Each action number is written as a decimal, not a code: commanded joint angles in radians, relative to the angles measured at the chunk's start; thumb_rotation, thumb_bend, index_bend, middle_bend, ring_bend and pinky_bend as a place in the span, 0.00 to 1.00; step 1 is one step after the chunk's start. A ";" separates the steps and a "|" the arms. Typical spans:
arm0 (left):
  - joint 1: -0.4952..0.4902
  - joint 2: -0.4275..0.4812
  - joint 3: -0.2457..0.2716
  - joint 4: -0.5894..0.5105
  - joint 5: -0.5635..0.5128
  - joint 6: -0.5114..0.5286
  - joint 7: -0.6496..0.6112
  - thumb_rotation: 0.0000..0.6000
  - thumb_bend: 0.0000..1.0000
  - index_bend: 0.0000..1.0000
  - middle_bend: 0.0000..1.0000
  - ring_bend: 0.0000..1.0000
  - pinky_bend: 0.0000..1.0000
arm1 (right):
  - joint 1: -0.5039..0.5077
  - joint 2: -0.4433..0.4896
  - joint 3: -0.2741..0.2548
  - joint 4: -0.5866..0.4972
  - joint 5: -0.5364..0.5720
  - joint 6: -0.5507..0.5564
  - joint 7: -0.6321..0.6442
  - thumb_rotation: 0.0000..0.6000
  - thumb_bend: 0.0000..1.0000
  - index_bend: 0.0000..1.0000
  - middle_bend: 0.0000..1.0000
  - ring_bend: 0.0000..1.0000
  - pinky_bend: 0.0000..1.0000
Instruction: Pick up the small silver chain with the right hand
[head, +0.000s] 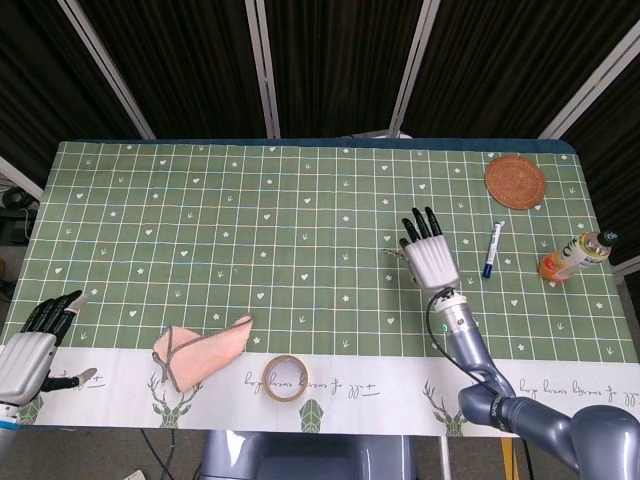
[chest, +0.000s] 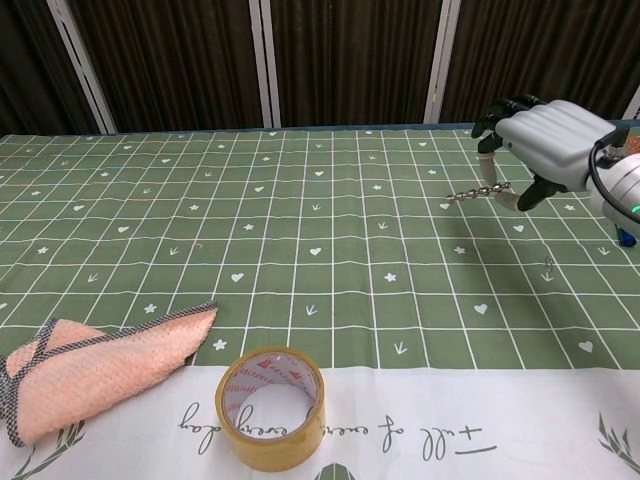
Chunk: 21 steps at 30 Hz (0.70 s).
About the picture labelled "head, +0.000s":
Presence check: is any grey partition frame post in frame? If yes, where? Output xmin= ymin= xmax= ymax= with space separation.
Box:
xmin=55 ymin=0 xmax=157 ymax=141
xmin=536 ymin=35 xmax=640 ymax=140
xmin=0 ymin=154 xmax=45 ymax=202
xmin=388 ymin=0 xmax=441 ymax=135
xmin=243 ymin=0 xmax=282 ymax=140

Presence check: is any blue floor cable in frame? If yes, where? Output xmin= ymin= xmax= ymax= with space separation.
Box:
xmin=140 ymin=428 xmax=169 ymax=480

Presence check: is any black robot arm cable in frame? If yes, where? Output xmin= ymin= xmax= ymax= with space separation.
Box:
xmin=425 ymin=287 xmax=534 ymax=480

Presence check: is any orange drink plastic bottle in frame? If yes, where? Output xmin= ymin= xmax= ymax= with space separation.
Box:
xmin=538 ymin=230 xmax=621 ymax=287

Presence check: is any brown tape roll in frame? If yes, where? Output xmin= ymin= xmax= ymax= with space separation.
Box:
xmin=262 ymin=354 xmax=310 ymax=403

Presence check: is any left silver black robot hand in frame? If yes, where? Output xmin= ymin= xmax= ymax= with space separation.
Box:
xmin=0 ymin=289 xmax=99 ymax=407

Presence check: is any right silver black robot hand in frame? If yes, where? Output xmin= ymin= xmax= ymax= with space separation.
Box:
xmin=398 ymin=206 xmax=461 ymax=297

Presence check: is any pink cloth with grey trim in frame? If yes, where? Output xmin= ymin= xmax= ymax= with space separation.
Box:
xmin=151 ymin=313 xmax=254 ymax=395

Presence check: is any white blue marker pen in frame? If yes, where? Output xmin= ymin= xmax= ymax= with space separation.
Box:
xmin=481 ymin=220 xmax=507 ymax=280

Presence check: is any round woven brown coaster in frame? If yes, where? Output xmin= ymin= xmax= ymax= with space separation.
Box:
xmin=484 ymin=155 xmax=547 ymax=210

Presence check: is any black equipment pile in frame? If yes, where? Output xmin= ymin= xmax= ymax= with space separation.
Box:
xmin=0 ymin=185 xmax=42 ymax=247

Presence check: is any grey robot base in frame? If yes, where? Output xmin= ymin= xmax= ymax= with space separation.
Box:
xmin=199 ymin=429 xmax=419 ymax=480

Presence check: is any green grid tablecloth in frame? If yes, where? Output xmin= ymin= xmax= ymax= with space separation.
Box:
xmin=0 ymin=140 xmax=640 ymax=438

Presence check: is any white partition foot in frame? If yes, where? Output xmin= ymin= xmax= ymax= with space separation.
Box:
xmin=344 ymin=129 xmax=414 ymax=141

